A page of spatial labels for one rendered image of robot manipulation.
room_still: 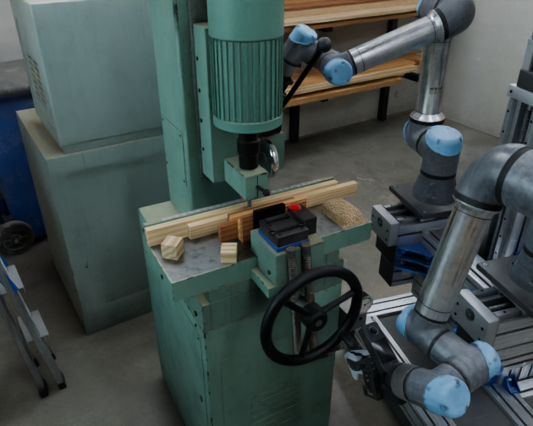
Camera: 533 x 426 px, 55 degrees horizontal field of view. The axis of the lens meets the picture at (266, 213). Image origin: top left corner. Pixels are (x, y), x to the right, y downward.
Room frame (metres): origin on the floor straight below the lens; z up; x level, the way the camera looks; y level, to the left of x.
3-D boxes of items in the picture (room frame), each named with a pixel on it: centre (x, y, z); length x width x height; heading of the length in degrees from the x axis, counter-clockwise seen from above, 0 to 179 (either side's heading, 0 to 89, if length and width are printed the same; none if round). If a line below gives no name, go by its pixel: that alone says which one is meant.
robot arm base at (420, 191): (1.57, -0.58, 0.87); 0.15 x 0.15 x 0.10
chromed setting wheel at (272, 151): (1.42, 0.00, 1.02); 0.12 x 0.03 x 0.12; 28
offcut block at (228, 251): (1.07, 0.09, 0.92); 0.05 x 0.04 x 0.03; 0
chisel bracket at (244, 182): (1.27, 0.06, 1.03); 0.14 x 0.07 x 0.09; 28
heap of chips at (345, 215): (1.29, -0.22, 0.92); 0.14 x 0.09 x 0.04; 28
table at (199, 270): (1.16, -0.01, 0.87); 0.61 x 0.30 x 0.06; 118
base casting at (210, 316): (1.36, 0.11, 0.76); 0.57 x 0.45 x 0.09; 28
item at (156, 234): (1.27, 0.05, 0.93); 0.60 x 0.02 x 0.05; 118
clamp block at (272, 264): (1.09, -0.05, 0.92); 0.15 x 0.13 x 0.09; 118
